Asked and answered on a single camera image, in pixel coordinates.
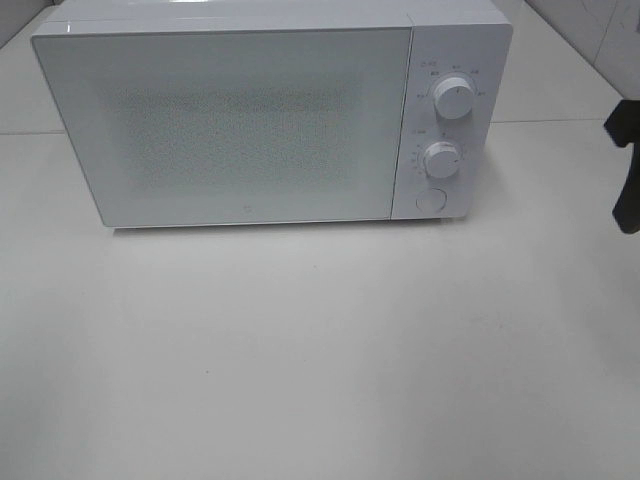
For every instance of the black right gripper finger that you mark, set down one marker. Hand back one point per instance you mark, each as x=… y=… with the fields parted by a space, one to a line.
x=622 y=127

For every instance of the white timer knob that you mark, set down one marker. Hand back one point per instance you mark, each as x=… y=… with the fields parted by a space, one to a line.
x=441 y=159

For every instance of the round white door button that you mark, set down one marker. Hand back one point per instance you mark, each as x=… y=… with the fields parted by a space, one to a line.
x=431 y=201

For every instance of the white microwave door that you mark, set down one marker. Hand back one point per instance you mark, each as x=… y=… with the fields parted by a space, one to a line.
x=232 y=128

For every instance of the upper white power knob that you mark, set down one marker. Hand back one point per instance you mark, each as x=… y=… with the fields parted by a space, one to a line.
x=453 y=96

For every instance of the white microwave oven body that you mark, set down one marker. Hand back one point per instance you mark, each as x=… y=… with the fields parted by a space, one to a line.
x=467 y=37

